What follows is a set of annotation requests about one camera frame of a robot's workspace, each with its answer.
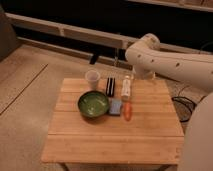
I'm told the clear plastic cup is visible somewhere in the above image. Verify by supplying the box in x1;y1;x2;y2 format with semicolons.
85;70;101;90

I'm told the white shelf rail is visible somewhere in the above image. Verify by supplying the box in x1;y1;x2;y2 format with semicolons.
5;12;213;69

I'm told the white bottle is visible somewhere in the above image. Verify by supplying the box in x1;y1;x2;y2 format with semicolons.
121;76;131;100

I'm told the orange carrot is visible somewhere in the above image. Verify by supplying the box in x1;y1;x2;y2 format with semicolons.
124;102;132;121

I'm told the black cable on floor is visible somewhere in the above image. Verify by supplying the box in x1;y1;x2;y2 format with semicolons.
171;84;206;124

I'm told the blue sponge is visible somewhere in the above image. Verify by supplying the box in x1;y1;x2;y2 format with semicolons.
109;98;122;115

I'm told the wooden table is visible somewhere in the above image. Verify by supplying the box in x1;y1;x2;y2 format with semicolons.
41;78;184;165

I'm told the green bowl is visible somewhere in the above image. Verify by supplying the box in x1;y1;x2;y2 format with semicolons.
78;91;110;118

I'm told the black striped box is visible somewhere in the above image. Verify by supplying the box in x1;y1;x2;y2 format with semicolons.
106;78;115;97

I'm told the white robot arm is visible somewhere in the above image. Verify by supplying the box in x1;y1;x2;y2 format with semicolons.
125;33;213;171

